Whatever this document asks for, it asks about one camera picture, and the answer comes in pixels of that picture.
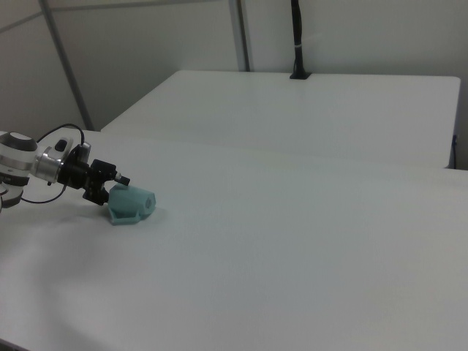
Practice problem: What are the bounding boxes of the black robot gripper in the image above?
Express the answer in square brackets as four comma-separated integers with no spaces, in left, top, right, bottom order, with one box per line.
[57,145,132,207]

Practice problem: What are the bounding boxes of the light teal faceted cup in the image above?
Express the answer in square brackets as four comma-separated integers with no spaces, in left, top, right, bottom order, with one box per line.
[107,184,159,227]

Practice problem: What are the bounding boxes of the white side table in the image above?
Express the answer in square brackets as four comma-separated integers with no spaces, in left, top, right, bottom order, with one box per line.
[99,69,461,170]

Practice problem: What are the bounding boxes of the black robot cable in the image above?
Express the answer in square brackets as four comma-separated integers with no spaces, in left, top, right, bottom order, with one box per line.
[20,182,69,205]
[37,124,86,148]

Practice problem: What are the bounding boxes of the grey slanted partition post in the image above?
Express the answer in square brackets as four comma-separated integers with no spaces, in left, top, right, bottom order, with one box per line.
[38,0,96,132]

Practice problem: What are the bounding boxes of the grey vertical partition post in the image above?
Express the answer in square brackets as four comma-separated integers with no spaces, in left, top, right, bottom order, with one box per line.
[227,0,254,72]

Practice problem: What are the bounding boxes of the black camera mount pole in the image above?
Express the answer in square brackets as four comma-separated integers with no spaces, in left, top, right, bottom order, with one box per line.
[289,0,312,80]

